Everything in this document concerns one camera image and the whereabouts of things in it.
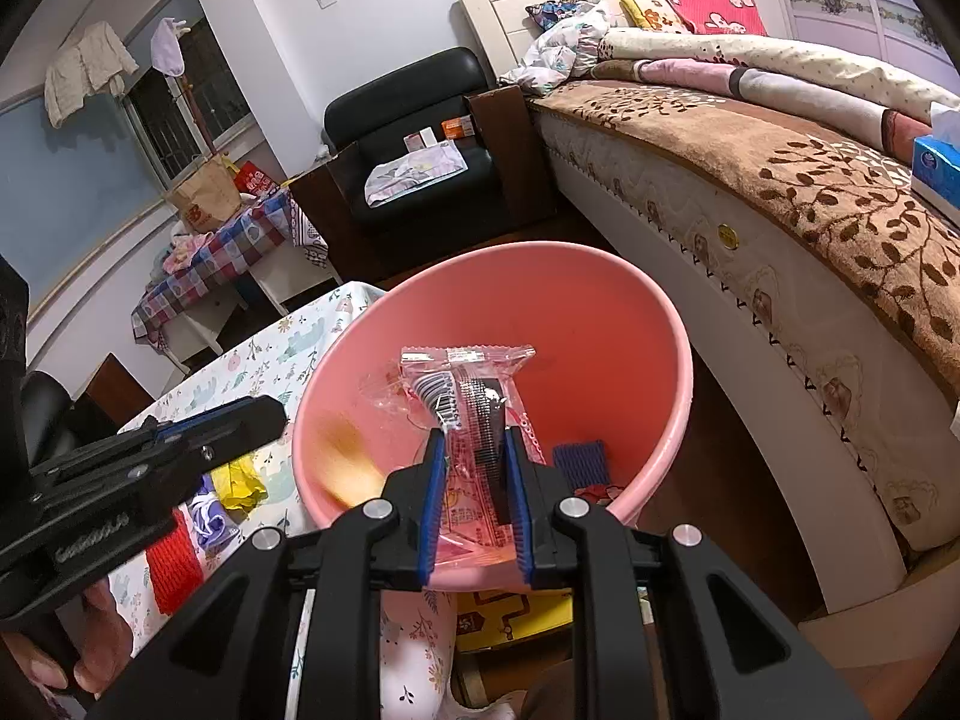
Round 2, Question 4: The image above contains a hanging beige jacket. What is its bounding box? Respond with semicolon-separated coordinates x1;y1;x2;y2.
44;21;140;128

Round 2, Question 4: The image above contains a bed with brown blanket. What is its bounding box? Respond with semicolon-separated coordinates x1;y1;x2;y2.
459;0;958;613

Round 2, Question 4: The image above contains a yellow box under bucket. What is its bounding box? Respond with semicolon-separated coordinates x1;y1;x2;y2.
455;590;573;655

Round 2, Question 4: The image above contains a folded newspaper on armchair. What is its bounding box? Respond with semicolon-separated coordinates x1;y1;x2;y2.
364;140;469;208

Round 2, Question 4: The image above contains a pink transparent snack wrapper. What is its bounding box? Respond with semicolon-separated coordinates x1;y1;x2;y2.
361;344;545;567

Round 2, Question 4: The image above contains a rolled quilt on bed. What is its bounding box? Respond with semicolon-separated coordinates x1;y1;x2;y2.
599;28;958;163

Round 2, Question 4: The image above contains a purple wardrobe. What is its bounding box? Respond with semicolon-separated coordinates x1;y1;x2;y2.
784;0;958;91

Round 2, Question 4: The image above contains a blue tissue box on bed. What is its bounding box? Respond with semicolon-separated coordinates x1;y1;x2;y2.
911;103;960;226

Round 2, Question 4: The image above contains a black chair at left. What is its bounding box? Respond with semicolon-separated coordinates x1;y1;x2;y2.
20;371;117;466

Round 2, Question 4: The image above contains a floral tablecloth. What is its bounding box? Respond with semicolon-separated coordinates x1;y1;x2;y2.
107;280;467;720

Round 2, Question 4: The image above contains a person's left hand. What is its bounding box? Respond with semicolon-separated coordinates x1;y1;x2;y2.
0;578;137;699

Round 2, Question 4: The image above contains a black leather armchair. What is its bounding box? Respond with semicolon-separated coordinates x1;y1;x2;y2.
290;47;555;283

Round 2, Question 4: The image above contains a brown paper bag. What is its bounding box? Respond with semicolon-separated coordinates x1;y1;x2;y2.
167;156;242;234

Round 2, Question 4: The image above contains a yellow plastic wrapper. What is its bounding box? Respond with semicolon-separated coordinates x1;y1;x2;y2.
210;454;268;522

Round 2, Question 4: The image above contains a purple plastic bag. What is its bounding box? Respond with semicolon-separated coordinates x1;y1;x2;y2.
187;475;238;554

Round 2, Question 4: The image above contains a blue foam net sleeve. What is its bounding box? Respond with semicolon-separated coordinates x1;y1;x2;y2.
551;440;612;489

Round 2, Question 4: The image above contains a pink plastic trash bucket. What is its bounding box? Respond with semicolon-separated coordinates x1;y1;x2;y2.
289;241;697;592

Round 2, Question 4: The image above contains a red foam net sleeve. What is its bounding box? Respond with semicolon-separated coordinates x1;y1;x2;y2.
146;509;203;616

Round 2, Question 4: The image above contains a checkered cloth side table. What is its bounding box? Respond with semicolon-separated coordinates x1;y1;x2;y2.
130;187;329;355

